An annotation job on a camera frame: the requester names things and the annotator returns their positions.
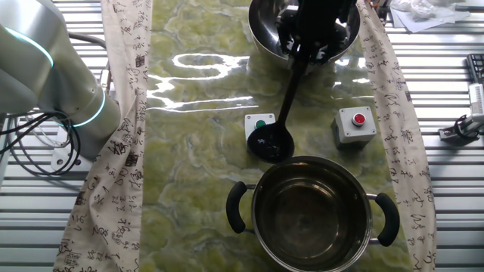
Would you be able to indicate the green marble pattern mat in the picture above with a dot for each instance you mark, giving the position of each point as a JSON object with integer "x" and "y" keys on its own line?
{"x": 196, "y": 170}

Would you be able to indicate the black ladle with red tip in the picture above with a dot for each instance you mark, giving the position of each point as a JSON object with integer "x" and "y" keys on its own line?
{"x": 272, "y": 143}

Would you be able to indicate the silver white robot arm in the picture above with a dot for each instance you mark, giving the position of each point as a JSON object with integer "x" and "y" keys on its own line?
{"x": 38, "y": 75}

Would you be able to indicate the green push button box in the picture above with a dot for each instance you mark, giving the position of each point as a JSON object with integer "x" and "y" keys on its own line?
{"x": 250, "y": 121}

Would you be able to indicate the beige calligraphy cloth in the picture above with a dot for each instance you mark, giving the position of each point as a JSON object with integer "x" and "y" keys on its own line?
{"x": 412, "y": 211}
{"x": 113, "y": 189}

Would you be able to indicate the aluminium frame beam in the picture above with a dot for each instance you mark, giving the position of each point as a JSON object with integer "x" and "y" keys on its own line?
{"x": 477, "y": 100}

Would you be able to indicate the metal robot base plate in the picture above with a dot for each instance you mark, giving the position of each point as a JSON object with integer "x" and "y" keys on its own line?
{"x": 62, "y": 163}

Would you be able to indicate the black keyboard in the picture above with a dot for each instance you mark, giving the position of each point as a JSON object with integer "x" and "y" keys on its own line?
{"x": 477, "y": 68}

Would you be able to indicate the clear plastic bag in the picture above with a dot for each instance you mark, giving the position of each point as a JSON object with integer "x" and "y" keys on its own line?
{"x": 416, "y": 7}

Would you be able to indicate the red push button box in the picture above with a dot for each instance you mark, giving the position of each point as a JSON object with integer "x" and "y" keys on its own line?
{"x": 346, "y": 132}

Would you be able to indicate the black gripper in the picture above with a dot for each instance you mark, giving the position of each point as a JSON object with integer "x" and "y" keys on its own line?
{"x": 317, "y": 19}

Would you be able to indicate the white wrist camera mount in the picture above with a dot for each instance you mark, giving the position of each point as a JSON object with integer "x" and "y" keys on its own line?
{"x": 292, "y": 8}

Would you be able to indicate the stainless steel bowl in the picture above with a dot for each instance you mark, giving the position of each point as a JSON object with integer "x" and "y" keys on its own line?
{"x": 264, "y": 22}

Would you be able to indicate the white paper sheets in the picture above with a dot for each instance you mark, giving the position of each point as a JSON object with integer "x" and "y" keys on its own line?
{"x": 435, "y": 20}

